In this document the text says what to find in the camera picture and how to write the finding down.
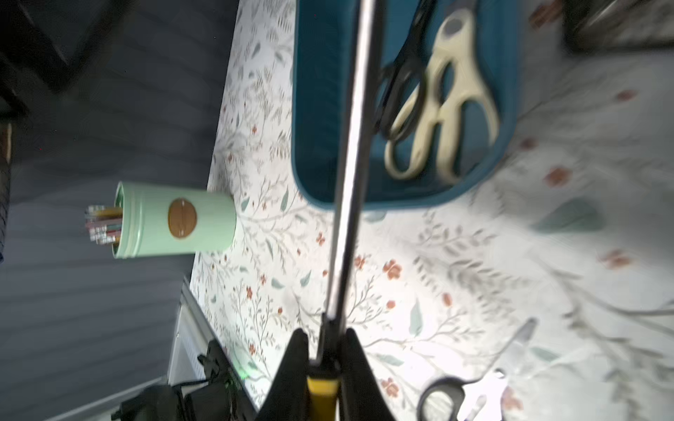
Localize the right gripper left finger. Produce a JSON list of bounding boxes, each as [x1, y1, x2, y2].
[[256, 329, 309, 421]]

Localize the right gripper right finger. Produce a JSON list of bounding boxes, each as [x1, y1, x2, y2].
[[339, 328, 395, 421]]

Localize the small grey silver scissors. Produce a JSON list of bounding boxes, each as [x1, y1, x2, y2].
[[417, 318, 538, 420]]

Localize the yellow black scissors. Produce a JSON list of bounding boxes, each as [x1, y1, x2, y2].
[[306, 1, 386, 420]]

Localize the all black scissors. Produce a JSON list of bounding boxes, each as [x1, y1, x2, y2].
[[376, 0, 436, 143]]

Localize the teal plastic storage box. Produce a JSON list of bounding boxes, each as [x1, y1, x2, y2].
[[291, 1, 521, 211]]

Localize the mint green pen cup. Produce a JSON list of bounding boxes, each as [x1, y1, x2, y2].
[[85, 182, 237, 259]]

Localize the cream handled scissors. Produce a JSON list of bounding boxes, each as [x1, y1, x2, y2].
[[384, 1, 500, 185]]

